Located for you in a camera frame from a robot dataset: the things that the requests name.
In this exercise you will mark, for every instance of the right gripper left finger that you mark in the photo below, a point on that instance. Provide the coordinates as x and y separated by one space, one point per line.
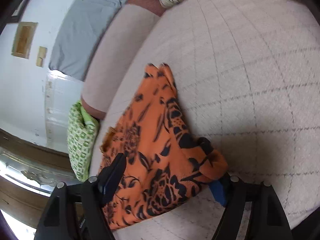
76 211

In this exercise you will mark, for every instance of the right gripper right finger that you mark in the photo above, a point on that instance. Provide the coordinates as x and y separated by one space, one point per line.
267 219

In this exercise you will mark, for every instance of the orange black floral blouse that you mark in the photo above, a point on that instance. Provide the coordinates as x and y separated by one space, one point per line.
166 165

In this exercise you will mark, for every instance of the wooden stained glass door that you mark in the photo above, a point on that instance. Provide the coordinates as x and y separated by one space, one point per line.
29 174

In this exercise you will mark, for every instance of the green white checkered pillow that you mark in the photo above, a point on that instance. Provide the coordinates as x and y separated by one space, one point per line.
81 135

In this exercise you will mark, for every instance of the pink bolster cushion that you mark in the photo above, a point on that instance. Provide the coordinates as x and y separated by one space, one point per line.
115 52

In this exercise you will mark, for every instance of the grey pillow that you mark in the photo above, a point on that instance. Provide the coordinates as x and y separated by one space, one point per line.
81 31

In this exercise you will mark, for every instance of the small tan wall patch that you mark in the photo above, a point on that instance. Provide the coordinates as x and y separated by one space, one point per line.
41 56

